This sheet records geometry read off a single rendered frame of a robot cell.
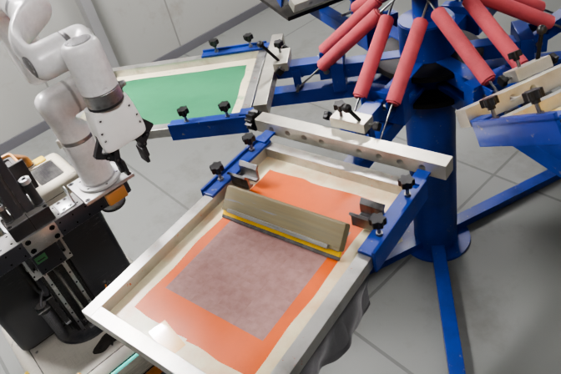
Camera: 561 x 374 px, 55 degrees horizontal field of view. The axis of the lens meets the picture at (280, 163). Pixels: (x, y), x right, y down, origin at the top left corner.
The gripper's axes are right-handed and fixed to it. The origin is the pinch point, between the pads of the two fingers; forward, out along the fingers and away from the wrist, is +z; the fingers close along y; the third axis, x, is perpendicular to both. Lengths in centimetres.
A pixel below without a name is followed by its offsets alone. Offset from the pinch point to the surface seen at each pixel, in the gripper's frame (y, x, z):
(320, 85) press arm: -94, -45, 46
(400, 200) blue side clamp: -53, 28, 38
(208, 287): -2.4, 4.1, 43.0
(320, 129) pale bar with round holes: -62, -10, 34
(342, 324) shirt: -25, 28, 63
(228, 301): -3.0, 12.2, 43.0
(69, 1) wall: -102, -324, 57
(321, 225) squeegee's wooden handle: -33, 18, 36
